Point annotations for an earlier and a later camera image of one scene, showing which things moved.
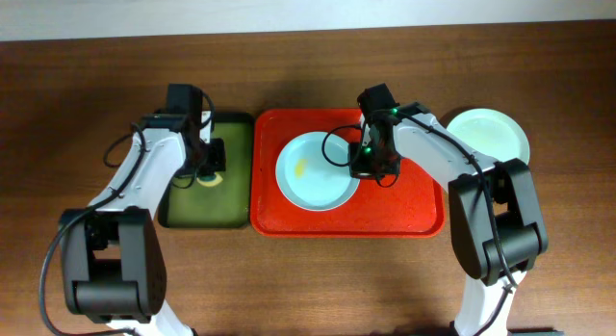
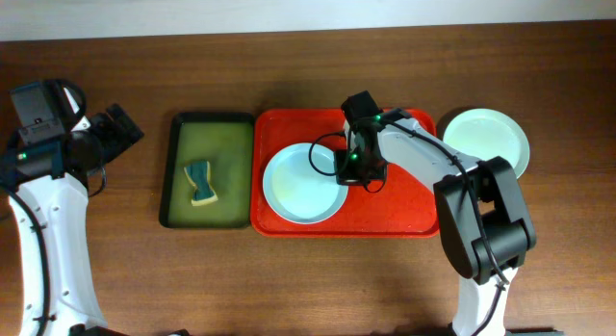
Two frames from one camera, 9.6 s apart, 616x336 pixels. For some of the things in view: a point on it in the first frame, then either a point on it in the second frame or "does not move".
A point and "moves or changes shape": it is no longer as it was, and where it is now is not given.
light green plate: (496, 134) does not move
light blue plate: (313, 171) moves or changes shape
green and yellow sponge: (210, 180) → (198, 174)
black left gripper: (212, 160) → (115, 129)
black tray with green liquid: (229, 205) does not move
